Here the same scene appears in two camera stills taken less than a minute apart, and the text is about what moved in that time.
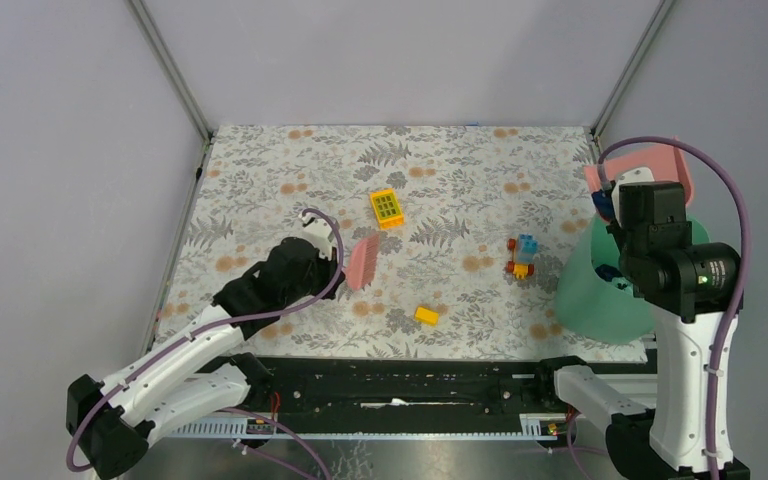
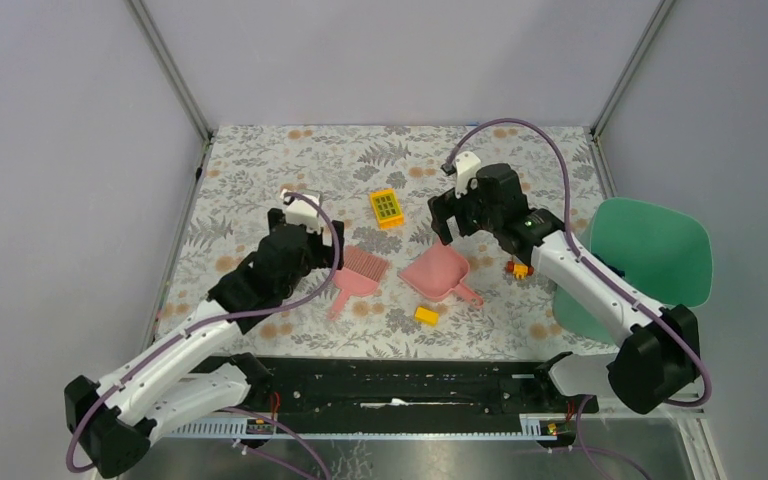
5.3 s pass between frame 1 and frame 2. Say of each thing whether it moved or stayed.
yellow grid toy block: stayed
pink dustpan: moved
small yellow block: stayed
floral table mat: stayed
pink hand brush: moved
